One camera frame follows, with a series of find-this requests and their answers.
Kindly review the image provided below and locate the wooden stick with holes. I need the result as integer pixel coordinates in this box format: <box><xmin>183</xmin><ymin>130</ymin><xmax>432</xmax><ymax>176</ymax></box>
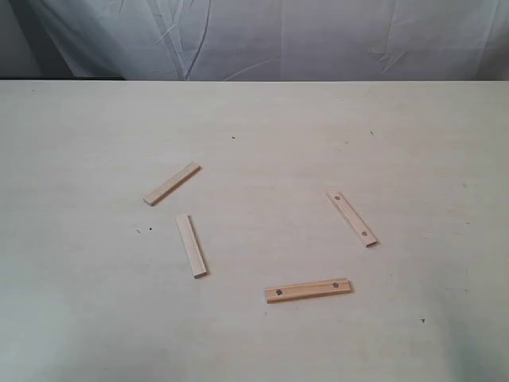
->
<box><xmin>264</xmin><ymin>278</ymin><xmax>353</xmax><ymax>304</ymax></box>
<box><xmin>326</xmin><ymin>190</ymin><xmax>378</xmax><ymax>248</ymax></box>

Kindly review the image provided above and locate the white wrinkled backdrop cloth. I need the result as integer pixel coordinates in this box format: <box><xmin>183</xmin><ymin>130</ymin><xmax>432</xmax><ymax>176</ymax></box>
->
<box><xmin>1</xmin><ymin>1</ymin><xmax>508</xmax><ymax>81</ymax></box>

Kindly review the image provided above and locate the wooden stick with holes bottom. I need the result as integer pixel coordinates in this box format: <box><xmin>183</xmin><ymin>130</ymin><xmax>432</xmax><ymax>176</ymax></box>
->
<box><xmin>264</xmin><ymin>278</ymin><xmax>353</xmax><ymax>304</ymax></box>

